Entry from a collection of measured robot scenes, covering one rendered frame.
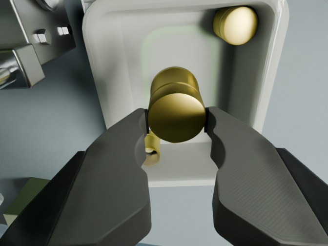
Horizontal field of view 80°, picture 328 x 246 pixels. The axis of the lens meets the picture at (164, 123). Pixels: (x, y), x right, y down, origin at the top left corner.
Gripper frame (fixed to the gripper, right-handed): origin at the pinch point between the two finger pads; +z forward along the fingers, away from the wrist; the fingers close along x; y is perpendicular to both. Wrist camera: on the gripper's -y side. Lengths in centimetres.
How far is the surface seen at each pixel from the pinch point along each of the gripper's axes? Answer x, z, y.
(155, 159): -2.7, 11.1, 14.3
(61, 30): -9.6, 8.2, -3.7
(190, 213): 3.8, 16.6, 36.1
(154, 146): -2.6, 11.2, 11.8
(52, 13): -9.7, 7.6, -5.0
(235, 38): 6.1, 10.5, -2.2
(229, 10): 5.5, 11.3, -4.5
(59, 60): -15.4, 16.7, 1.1
